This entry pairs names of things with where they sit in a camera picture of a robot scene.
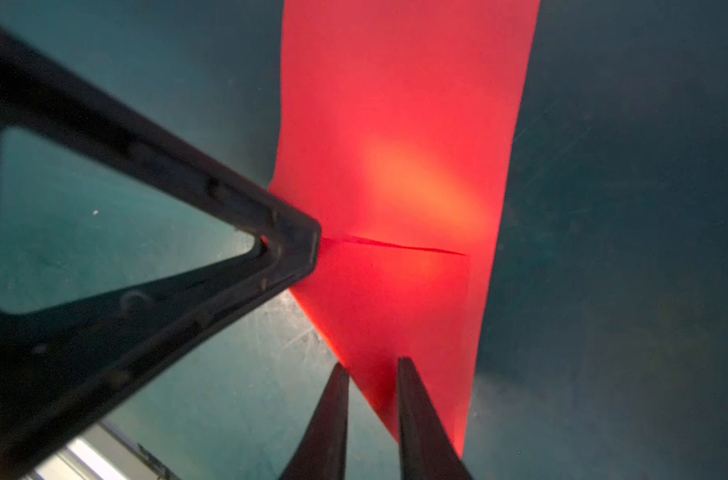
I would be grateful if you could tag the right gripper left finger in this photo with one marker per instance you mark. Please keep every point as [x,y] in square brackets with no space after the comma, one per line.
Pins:
[322,452]

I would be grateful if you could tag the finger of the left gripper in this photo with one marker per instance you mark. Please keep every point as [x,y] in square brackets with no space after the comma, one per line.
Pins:
[63,368]

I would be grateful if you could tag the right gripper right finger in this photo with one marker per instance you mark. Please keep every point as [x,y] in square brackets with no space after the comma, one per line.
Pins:
[426,451]

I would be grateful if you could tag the red square paper sheet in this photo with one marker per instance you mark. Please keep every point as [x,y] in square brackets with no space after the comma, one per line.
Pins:
[397,124]

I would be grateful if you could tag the front aluminium rail base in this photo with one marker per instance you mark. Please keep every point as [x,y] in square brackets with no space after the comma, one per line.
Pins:
[103,451]

